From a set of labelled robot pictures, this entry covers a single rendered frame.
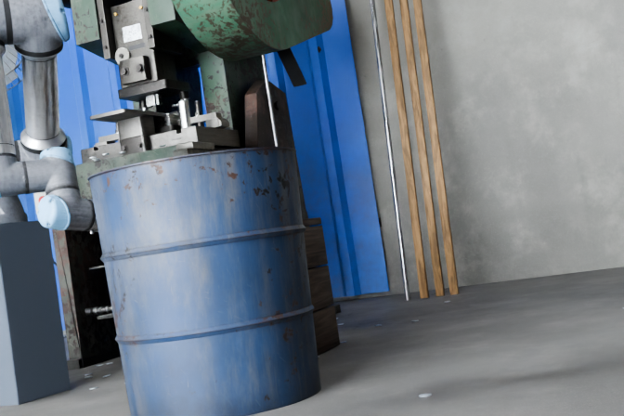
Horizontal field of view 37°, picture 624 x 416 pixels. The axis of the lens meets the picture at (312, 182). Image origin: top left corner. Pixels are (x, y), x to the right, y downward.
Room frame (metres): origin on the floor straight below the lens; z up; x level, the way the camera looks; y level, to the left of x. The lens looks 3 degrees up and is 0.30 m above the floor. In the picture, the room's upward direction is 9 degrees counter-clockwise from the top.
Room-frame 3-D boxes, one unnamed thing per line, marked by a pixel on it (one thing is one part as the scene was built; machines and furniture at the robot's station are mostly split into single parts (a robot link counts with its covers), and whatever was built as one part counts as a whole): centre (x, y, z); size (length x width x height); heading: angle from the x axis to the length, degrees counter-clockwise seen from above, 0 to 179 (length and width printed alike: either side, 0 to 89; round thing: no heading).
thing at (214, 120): (3.11, 0.33, 0.76); 0.17 x 0.06 x 0.10; 68
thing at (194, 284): (1.89, 0.23, 0.24); 0.42 x 0.42 x 0.48
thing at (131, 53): (3.14, 0.51, 1.04); 0.17 x 0.15 x 0.30; 158
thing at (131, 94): (3.18, 0.49, 0.86); 0.20 x 0.16 x 0.05; 68
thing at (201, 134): (3.18, 0.49, 0.68); 0.45 x 0.30 x 0.06; 68
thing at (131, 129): (3.01, 0.56, 0.72); 0.25 x 0.14 x 0.14; 158
